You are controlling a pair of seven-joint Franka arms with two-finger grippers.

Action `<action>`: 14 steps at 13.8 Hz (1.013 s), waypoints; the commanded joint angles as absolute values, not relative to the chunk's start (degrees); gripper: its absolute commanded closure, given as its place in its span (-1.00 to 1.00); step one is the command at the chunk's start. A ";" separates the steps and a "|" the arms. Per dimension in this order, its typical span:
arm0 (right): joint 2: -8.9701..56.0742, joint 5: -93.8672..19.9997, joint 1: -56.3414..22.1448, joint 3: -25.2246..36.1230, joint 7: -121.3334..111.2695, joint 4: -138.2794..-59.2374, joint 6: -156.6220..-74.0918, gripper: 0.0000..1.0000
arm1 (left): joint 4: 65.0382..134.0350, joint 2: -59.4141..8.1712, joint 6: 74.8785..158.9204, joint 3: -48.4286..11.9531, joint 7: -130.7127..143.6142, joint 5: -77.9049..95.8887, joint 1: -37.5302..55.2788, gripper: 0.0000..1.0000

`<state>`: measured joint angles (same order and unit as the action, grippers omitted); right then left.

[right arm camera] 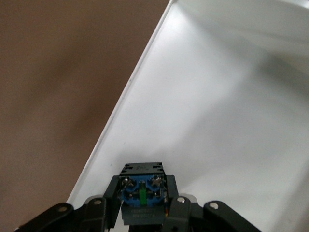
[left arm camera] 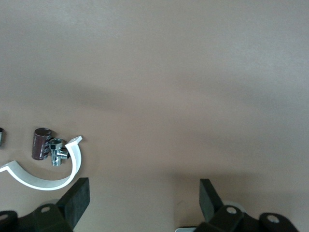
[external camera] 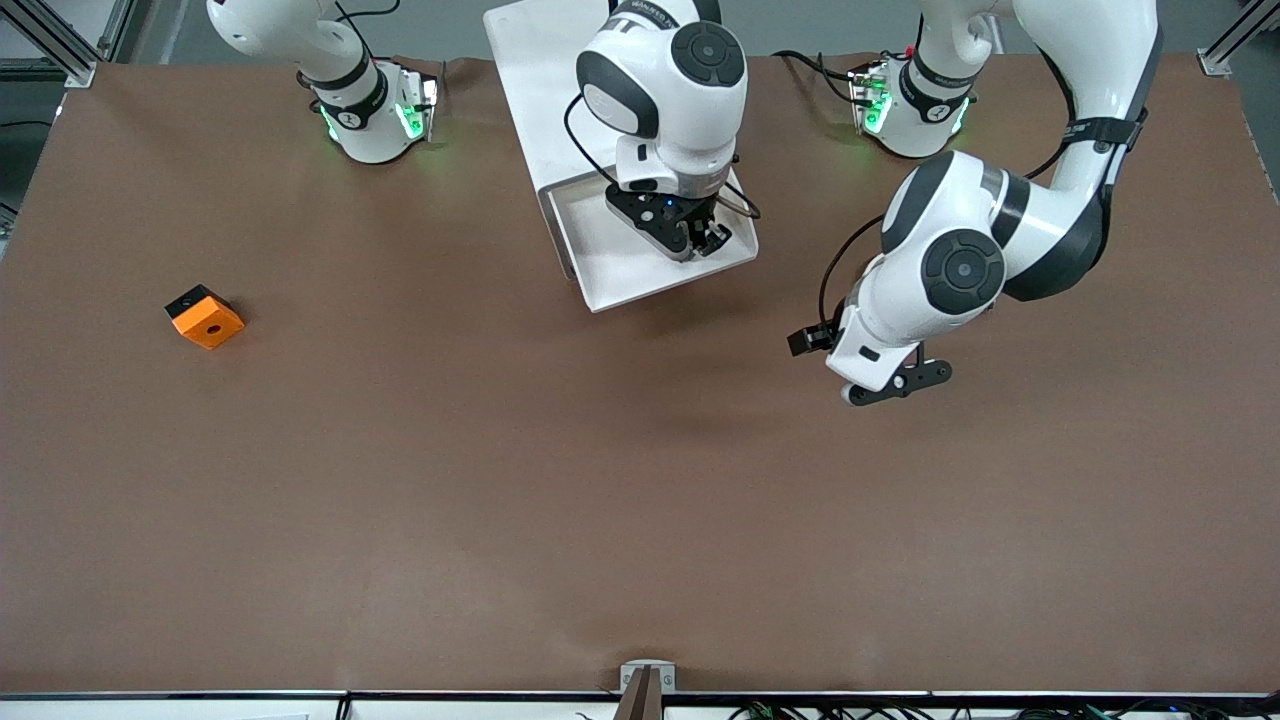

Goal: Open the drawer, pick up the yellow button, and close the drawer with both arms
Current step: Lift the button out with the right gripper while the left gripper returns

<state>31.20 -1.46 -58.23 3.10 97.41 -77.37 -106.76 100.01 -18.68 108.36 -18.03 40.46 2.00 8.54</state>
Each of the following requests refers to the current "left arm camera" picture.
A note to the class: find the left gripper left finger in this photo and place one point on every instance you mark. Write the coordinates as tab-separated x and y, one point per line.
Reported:
74	200

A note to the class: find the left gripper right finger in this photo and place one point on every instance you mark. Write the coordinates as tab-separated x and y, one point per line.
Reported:
211	207

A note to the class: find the white curved pipe clamp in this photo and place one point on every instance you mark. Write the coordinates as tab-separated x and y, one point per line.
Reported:
76	159

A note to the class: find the chrome metal fitting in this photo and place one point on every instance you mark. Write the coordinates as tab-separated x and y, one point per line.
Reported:
57	152

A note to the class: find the dark brown cylindrical capacitor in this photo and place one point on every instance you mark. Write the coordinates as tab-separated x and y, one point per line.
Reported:
39	145

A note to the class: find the small black white connector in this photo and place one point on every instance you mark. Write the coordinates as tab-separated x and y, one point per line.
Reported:
1	137

